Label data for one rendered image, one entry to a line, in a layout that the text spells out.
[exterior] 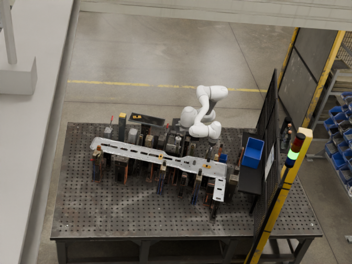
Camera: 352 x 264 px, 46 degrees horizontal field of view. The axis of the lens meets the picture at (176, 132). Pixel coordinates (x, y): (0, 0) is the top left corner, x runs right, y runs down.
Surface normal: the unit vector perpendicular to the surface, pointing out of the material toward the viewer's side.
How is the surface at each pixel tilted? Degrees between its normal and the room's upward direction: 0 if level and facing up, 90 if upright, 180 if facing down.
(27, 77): 90
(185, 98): 0
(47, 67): 0
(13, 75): 90
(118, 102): 0
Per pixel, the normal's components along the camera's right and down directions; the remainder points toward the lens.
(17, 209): 0.13, -0.76
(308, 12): 0.11, 0.64
